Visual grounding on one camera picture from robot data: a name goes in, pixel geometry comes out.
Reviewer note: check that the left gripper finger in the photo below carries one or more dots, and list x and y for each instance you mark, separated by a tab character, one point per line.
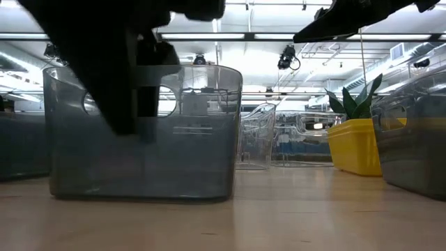
104	80
148	104

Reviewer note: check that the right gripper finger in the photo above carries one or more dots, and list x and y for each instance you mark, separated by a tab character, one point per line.
331	28

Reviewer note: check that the smoky grey plastic basket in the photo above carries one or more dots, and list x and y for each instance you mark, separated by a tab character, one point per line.
21	146
195	164
411	164

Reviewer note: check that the yellow plastic basket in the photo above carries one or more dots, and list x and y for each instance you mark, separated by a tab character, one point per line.
352	125
353	153

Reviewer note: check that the clear plastic basket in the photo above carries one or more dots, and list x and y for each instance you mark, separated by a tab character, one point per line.
256	139
303	139

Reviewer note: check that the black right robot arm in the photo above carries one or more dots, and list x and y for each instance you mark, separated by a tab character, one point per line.
426	4

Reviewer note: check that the white ceiling vent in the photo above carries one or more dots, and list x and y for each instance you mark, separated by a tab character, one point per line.
397	51

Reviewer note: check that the black ceiling-mounted device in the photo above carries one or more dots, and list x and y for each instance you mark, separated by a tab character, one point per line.
52	52
199	60
421	63

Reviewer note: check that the artificial plant in white pot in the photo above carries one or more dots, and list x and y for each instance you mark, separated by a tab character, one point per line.
350	104

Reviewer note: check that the overhead light bar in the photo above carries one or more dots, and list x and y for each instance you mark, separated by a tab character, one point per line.
209	36

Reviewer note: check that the black overhead camera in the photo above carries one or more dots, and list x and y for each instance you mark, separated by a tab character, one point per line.
287	57

